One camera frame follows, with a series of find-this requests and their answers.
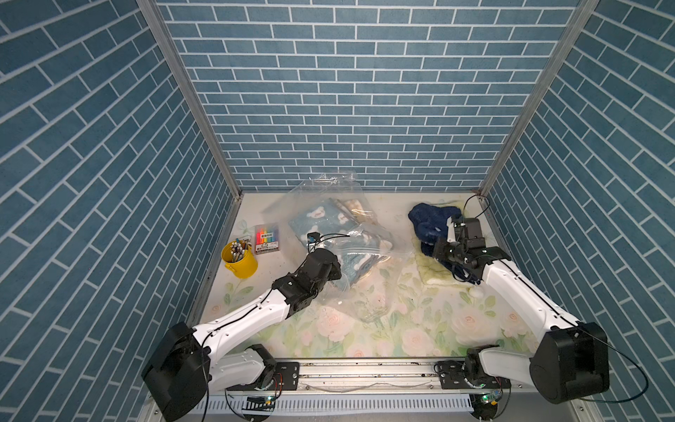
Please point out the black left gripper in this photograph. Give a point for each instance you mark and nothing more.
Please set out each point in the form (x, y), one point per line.
(335, 273)

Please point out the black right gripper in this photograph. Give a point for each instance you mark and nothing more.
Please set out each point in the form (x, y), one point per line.
(438, 248)

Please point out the pale yellow fleece blanket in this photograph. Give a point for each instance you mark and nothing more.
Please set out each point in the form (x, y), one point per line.
(432, 274)

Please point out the light blue bear blanket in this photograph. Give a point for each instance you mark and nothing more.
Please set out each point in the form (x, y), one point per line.
(358, 246)

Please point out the navy blue star blanket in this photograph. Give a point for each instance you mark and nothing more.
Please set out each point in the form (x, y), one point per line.
(431, 223)

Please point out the clear plastic vacuum bag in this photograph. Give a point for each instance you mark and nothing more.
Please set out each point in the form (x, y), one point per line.
(370, 298)

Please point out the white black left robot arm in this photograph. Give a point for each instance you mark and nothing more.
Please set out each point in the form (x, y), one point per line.
(237, 327)

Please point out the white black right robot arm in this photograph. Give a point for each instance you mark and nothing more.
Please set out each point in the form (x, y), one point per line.
(571, 357)

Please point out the highlighter pen pack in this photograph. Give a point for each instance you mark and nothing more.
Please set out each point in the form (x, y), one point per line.
(266, 238)

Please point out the yellow pen cup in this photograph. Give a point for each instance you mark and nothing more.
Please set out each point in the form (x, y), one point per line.
(243, 269)

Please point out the pencils bundle in cup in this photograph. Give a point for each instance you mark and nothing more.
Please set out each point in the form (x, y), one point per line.
(238, 249)

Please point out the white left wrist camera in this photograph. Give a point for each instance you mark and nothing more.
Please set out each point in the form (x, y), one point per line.
(313, 240)

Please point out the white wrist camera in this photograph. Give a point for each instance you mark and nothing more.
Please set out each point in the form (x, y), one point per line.
(464, 230)
(313, 240)

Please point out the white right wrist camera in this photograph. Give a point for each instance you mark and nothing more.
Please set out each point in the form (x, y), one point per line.
(464, 230)

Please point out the aluminium corner post right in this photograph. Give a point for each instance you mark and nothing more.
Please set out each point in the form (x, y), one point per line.
(562, 49)

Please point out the aluminium corner post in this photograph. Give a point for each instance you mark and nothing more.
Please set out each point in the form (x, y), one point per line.
(562, 49)
(159, 29)

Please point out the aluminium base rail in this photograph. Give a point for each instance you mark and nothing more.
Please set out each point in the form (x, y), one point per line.
(245, 386)

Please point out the aluminium corner post left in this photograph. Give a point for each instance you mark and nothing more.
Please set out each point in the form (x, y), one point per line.
(159, 29)

